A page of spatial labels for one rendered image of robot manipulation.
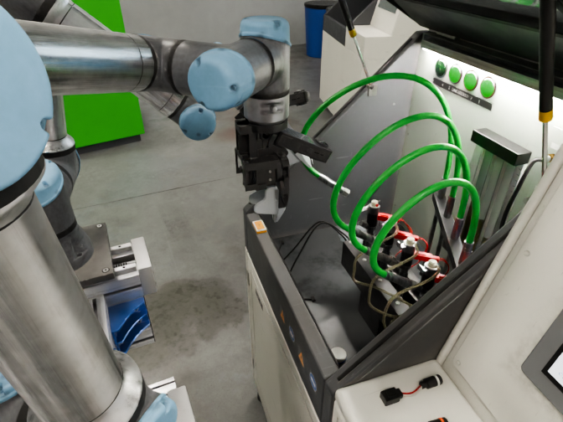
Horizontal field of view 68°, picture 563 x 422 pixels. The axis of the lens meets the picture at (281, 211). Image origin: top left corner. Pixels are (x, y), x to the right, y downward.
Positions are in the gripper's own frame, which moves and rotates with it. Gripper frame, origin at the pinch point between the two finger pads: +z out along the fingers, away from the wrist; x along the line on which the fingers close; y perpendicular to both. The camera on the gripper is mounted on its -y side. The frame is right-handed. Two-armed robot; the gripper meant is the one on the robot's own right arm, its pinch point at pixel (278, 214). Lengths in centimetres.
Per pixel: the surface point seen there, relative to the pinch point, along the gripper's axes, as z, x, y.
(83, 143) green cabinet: 112, -320, 79
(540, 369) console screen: 9.0, 39.3, -28.6
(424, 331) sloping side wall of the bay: 15.8, 22.9, -20.8
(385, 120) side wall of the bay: 3, -43, -49
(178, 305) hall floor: 123, -107, 23
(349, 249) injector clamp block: 24.9, -13.0, -24.2
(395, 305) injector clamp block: 24.8, 8.4, -25.2
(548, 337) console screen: 4.2, 37.5, -29.8
